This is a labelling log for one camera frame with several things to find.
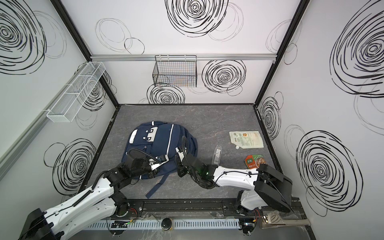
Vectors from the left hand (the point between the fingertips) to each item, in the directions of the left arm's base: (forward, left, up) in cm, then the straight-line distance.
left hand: (164, 159), depth 79 cm
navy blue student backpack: (+12, +4, +1) cm, 12 cm away
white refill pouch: (+21, -51, -11) cm, 56 cm away
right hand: (-2, -5, -1) cm, 6 cm away
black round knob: (-28, -6, 0) cm, 29 cm away
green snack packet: (+6, -52, -12) cm, 54 cm away
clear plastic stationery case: (+8, -30, -10) cm, 33 cm away
